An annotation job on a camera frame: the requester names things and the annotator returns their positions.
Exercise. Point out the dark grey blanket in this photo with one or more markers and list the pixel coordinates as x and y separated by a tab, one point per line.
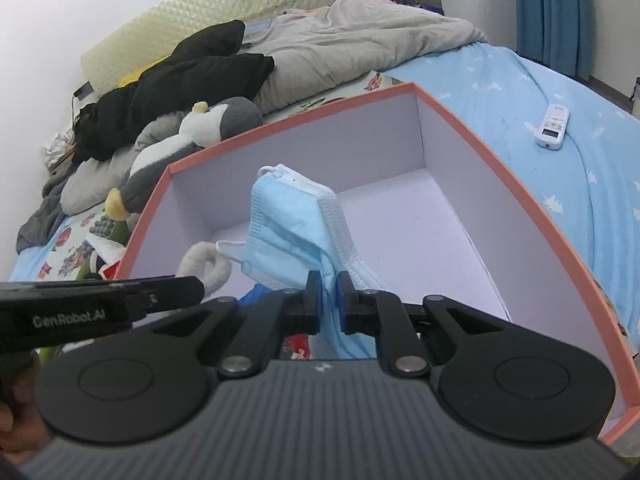
40	220

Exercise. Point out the yellow pillow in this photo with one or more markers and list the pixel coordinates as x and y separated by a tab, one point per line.
131	79

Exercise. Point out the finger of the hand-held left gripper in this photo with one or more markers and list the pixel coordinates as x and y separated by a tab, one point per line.
165	292

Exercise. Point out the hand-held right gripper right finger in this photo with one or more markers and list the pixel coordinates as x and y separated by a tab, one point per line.
343	305

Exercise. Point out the blue face mask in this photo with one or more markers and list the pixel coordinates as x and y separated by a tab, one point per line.
285	220

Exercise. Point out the blue plastic packet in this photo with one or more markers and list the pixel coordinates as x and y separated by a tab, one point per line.
250	294

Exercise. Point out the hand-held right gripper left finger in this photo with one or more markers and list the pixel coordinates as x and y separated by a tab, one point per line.
314	302

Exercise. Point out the white remote control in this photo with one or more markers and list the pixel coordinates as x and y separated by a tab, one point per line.
552	127

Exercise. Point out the fruit print mat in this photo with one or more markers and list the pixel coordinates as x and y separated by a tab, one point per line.
70	255

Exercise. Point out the cream quilted headboard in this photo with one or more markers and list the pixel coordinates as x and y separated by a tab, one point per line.
200	15

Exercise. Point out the blue curtain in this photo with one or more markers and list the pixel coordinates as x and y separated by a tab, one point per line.
550	10

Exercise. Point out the grey plush toy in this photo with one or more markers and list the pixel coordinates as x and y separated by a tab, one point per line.
150	165

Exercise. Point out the red white wrapper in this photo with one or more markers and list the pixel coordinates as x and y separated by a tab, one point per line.
107	260

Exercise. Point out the white clothes pile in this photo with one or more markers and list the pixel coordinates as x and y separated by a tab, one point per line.
55	150

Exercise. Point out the orange cardboard box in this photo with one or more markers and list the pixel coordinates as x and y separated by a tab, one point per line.
425	210

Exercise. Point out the light grey duvet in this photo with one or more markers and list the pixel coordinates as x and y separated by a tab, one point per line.
360	45

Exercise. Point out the person's left hand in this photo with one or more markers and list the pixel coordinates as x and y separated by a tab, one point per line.
15	405

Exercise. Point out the black jacket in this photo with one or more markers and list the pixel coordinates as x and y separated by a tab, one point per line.
200	75

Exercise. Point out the black wall socket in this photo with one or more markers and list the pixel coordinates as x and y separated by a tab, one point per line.
82	91

